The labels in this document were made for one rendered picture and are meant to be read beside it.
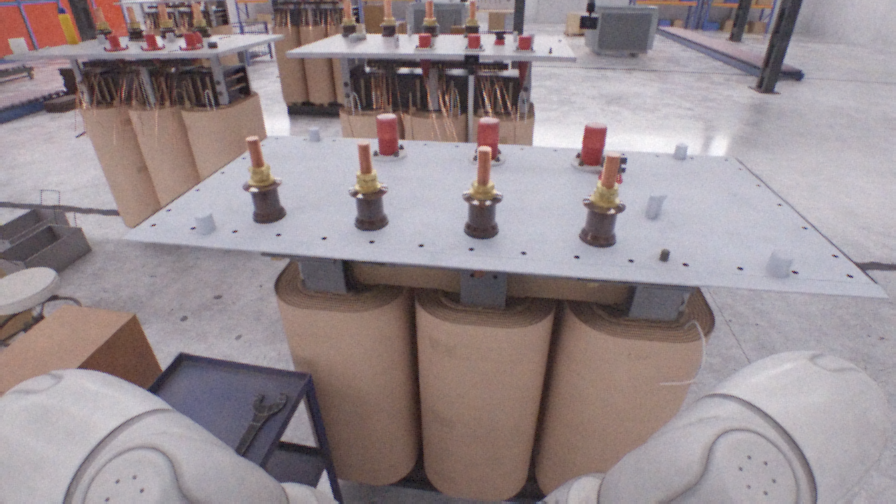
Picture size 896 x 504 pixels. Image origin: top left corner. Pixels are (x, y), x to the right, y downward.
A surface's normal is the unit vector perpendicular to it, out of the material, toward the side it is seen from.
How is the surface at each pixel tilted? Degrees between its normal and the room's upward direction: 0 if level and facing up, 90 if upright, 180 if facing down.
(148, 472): 27
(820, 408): 17
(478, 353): 90
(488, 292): 90
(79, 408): 6
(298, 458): 0
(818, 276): 0
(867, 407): 34
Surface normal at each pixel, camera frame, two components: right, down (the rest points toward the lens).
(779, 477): -0.07, -0.61
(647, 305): -0.14, 0.49
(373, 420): 0.11, 0.49
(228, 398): 0.00, -0.87
